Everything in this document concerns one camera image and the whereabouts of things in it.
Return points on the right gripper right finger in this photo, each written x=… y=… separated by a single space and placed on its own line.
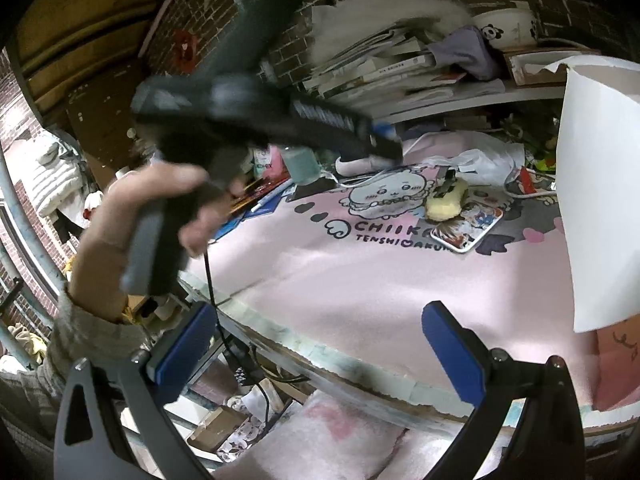
x=548 y=441

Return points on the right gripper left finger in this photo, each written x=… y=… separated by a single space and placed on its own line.
x=90 y=441

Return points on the grey sleeve forearm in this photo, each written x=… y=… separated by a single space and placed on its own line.
x=76 y=334

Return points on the person's left hand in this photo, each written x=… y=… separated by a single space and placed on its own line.
x=102 y=253

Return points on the teal bottle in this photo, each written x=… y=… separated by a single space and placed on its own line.
x=301 y=164

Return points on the white fluffy fur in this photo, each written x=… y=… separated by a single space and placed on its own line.
x=336 y=28

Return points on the stack of books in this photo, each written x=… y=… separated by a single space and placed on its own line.
x=390 y=70

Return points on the pink fluffy cushion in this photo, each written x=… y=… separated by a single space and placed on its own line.
x=330 y=439

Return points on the pink cartoon desk mat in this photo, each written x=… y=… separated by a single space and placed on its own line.
x=343 y=281

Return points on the anime print coaster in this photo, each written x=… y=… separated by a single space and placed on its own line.
x=464 y=232

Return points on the pink white device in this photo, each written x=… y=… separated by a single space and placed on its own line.
x=413 y=151

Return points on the yellow plush toy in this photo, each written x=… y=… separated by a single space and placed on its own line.
x=446 y=201

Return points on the purple cloth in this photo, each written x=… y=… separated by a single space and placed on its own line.
x=466 y=48

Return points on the panda ceramic bowl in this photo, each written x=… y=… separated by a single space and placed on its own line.
x=508 y=29

